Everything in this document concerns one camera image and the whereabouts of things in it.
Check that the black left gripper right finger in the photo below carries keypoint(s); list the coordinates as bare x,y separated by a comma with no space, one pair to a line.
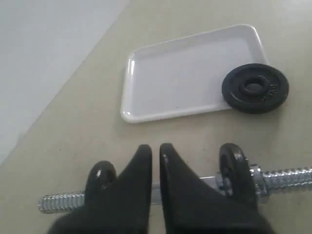
192,207

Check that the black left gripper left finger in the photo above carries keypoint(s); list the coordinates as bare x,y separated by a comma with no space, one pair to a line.
127,211

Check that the black weight plate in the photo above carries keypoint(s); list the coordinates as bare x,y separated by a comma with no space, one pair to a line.
255,88

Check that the black plate without collar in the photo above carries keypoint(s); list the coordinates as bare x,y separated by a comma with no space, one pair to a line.
99,181

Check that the chrome threaded dumbbell bar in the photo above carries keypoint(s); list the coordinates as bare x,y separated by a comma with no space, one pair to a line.
285,180

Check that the black plate with collar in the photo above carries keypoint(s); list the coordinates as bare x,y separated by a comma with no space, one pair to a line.
235,171

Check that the chrome spin-lock collar nut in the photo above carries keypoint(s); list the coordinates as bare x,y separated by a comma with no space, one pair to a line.
260,186

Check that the white rectangular plastic tray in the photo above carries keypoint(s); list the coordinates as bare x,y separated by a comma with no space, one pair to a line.
183,76

